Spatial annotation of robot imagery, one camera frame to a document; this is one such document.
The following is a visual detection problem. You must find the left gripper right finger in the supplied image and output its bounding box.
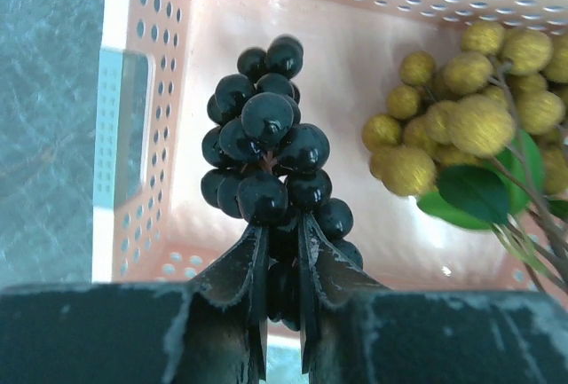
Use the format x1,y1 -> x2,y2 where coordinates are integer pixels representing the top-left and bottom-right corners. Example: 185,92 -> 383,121
298,213 -> 389,375

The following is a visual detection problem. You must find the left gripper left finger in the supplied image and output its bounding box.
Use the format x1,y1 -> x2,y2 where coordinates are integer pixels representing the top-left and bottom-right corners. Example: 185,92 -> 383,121
188,224 -> 269,380

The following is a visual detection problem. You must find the dark grape bunch toy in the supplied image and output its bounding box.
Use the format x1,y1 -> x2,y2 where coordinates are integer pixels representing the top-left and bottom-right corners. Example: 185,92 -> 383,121
201,35 -> 363,332

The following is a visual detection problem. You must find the green longan bunch toy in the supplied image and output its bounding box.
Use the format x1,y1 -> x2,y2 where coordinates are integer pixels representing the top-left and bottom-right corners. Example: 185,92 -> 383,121
361,20 -> 567,290

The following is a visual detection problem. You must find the pink plastic basket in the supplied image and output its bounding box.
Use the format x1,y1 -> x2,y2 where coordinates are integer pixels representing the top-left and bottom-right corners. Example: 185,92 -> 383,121
92,0 -> 567,294

